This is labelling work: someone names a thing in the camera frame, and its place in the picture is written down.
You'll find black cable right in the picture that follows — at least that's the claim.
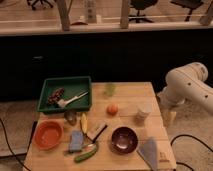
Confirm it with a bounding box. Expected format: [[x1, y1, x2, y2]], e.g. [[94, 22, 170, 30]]
[[170, 133, 213, 171]]

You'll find green plastic tray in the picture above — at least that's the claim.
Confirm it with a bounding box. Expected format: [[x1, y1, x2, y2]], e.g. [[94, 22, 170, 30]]
[[38, 76, 92, 115]]

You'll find purple bowl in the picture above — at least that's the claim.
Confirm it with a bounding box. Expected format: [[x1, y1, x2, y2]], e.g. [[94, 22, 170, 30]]
[[110, 127, 138, 155]]

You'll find wooden brush block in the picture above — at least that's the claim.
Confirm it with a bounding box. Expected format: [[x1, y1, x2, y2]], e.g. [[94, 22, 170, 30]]
[[87, 122, 107, 141]]

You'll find white paper cup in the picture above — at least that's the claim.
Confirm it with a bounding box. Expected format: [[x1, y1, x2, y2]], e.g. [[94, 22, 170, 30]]
[[136, 106, 150, 125]]

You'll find dark red grape bunch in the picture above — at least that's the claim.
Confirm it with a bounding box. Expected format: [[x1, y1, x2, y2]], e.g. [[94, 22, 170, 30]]
[[47, 88, 64, 105]]

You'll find blue sponge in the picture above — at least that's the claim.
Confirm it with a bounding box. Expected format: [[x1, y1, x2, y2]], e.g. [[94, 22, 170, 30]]
[[69, 130, 83, 152]]

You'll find green translucent cup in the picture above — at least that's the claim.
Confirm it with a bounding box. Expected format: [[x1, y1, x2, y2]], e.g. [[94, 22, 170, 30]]
[[104, 83, 115, 97]]

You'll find yellow banana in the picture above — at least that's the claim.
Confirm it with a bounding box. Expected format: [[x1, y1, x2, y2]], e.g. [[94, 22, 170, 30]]
[[80, 113, 88, 134]]

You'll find orange bowl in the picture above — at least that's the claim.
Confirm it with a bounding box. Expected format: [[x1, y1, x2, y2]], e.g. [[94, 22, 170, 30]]
[[33, 120, 63, 150]]

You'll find green cucumber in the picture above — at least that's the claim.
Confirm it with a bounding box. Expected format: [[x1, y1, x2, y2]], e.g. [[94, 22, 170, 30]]
[[74, 144, 99, 163]]

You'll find orange-red apple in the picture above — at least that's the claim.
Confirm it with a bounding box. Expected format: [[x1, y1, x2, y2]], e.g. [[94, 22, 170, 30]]
[[106, 104, 118, 116]]

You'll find black cable left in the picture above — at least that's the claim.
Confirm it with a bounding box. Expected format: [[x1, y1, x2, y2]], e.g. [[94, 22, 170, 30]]
[[0, 117, 32, 171]]

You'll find black cable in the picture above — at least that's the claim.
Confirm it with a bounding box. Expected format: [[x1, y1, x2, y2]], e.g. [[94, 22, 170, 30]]
[[170, 133, 213, 171], [0, 117, 32, 171]]

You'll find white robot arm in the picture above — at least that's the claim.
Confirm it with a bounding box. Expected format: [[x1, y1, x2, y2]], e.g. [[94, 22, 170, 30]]
[[158, 62, 213, 127]]

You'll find blue-grey cloth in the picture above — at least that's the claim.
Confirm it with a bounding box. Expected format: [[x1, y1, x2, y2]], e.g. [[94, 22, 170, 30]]
[[137, 137, 157, 171]]

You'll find dark metal cup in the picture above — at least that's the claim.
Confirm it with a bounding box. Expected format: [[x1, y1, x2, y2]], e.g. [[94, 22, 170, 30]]
[[64, 110, 77, 126]]

